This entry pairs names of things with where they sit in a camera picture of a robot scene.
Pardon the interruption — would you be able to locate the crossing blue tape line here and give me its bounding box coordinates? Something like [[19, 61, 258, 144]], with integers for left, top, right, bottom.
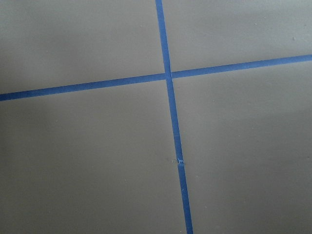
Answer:
[[0, 54, 312, 101]]

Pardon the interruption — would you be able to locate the long blue tape line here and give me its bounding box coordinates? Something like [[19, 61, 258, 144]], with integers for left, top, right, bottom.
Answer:
[[156, 0, 194, 234]]

